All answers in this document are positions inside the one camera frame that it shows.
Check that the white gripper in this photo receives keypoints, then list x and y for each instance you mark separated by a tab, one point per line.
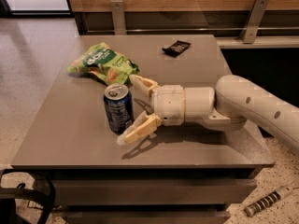
169	103

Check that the blue pepsi can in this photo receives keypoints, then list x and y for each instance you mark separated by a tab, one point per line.
119	107

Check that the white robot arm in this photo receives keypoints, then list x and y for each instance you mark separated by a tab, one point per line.
233	101

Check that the grey drawer cabinet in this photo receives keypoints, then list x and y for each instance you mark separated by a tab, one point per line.
182	175

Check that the black snack wrapper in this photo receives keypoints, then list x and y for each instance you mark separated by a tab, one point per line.
176	49

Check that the green chip bag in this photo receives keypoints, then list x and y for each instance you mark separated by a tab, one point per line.
106	64

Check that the left metal bracket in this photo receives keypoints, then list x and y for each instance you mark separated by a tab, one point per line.
118	17

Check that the metal bracket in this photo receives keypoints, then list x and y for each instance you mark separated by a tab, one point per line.
250	30
118	17

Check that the right metal bracket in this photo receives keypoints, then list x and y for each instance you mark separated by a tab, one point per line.
250	30

